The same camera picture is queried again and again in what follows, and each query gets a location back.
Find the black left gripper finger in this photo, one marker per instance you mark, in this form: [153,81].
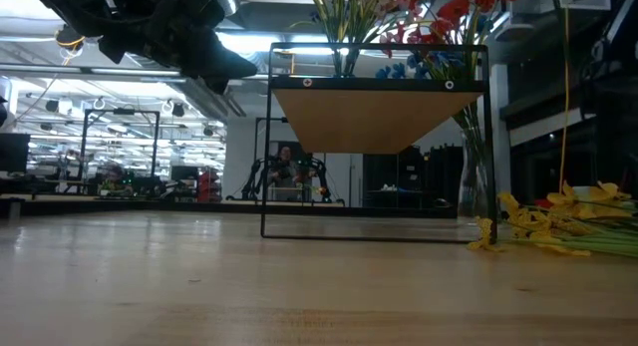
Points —
[217,85]
[214,59]

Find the blue glass vase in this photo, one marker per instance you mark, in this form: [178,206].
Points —
[345,64]

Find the purple artificial flower stem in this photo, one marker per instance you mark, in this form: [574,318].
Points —
[349,17]

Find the pink artificial flower stem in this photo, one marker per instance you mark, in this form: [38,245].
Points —
[386,37]

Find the yellow artificial flower stem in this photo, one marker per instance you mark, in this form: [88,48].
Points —
[528,221]

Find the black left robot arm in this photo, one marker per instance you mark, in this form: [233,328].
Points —
[65,2]

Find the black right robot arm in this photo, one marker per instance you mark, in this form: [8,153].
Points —
[618,62]

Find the red tool cart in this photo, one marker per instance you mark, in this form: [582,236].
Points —
[208,186]

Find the person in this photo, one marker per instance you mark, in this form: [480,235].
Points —
[115,181]
[285,174]

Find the black monitor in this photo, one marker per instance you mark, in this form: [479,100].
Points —
[14,152]

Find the black cabinet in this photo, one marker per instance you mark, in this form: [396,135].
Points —
[394,171]

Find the clear glass vase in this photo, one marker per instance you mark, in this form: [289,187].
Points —
[473,186]

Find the small red container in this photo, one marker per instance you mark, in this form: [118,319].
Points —
[543,204]

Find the pale green cup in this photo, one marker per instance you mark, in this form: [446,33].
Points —
[582,190]

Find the black aluminium rig frame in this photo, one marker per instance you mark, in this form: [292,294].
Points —
[149,209]

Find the black background rig frame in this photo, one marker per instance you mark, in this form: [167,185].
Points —
[84,141]

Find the wooden shelf with black frame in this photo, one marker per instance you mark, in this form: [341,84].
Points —
[369,116]

